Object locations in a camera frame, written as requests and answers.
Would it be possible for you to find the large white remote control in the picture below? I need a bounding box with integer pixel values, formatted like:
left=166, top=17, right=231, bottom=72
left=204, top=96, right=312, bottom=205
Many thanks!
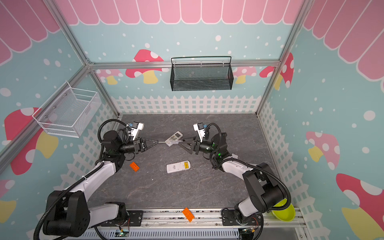
left=167, top=161, right=191, bottom=174

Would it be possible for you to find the black wire mesh basket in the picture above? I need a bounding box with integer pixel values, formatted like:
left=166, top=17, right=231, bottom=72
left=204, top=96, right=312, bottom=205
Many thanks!
left=170, top=56, right=234, bottom=91

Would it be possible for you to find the white wire mesh basket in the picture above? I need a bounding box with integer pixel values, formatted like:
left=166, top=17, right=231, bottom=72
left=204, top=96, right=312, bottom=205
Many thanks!
left=32, top=82, right=102, bottom=138

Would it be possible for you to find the orange toy brick on table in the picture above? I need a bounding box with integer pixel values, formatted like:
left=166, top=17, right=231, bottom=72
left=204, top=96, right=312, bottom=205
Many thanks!
left=130, top=162, right=140, bottom=172

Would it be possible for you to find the green plastic bowl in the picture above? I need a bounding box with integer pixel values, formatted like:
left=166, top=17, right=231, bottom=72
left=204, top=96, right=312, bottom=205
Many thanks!
left=272, top=204, right=296, bottom=222

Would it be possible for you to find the orange toy brick on rail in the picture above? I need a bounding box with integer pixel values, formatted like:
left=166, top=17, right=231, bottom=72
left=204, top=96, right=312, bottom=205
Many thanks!
left=182, top=208, right=195, bottom=223

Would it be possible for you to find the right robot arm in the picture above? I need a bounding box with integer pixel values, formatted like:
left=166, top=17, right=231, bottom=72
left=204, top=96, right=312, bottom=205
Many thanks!
left=178, top=123, right=292, bottom=226

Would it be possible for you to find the clear handle screwdriver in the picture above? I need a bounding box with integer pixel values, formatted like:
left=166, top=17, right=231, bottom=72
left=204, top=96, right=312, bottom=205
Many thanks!
left=158, top=141, right=183, bottom=144

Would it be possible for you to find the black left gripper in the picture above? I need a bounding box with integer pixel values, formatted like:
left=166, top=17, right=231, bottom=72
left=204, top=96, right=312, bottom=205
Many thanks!
left=117, top=137, right=159, bottom=155

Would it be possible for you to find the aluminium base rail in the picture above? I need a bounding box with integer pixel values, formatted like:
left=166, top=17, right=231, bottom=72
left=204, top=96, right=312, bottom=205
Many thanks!
left=80, top=208, right=312, bottom=240

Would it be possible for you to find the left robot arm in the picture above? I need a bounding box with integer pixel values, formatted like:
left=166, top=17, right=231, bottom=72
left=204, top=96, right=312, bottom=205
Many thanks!
left=33, top=119, right=159, bottom=240

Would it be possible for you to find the small white remote control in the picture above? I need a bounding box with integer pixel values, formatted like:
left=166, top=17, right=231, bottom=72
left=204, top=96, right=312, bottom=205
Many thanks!
left=165, top=131, right=183, bottom=147

